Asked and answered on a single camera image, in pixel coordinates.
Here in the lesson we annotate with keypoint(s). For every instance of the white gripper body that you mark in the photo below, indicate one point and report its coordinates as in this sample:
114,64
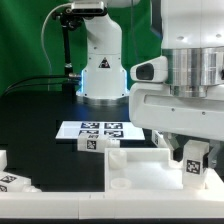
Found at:
151,106

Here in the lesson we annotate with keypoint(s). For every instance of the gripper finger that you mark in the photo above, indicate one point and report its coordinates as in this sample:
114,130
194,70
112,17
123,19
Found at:
210,158
174,146

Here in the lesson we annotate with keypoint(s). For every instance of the white square table top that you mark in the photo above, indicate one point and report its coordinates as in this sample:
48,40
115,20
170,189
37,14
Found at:
141,169

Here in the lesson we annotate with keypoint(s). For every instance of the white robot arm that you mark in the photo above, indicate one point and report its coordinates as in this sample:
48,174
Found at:
180,89

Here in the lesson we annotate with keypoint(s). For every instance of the white tag sheet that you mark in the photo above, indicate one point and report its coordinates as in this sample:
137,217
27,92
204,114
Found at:
70,130

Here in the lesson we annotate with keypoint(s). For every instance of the white U-shaped obstacle fence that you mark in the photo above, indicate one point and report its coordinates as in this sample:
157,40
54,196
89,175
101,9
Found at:
116,204

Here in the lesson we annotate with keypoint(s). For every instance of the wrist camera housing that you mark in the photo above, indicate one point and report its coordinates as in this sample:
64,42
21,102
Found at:
152,71

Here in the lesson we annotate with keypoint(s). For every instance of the silver camera on stand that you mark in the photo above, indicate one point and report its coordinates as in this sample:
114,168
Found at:
88,8

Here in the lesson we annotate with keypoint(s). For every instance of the black camera stand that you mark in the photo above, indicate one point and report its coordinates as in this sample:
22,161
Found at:
69,22

